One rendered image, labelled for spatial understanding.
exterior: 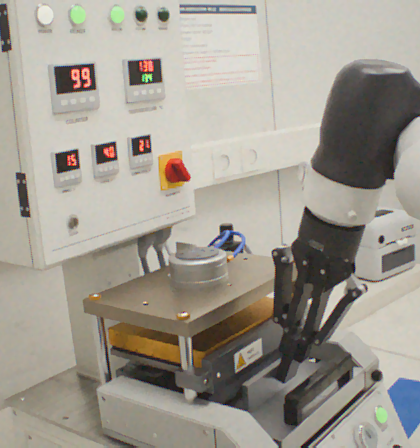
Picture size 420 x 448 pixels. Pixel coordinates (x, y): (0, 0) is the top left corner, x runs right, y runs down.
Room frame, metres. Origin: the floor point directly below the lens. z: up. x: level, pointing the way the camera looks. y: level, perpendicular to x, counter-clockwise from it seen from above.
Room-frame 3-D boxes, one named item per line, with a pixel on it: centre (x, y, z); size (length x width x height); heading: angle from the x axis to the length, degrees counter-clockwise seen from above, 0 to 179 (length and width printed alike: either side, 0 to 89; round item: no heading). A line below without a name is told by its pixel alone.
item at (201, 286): (0.94, 0.02, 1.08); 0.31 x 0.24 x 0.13; 141
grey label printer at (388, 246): (1.88, -0.46, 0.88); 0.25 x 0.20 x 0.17; 36
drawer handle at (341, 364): (0.79, -0.13, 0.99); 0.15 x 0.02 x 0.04; 141
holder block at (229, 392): (0.91, 0.01, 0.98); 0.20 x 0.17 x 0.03; 141
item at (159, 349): (0.91, 0.01, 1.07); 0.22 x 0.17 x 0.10; 141
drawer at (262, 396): (0.88, -0.03, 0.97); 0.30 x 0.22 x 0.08; 51
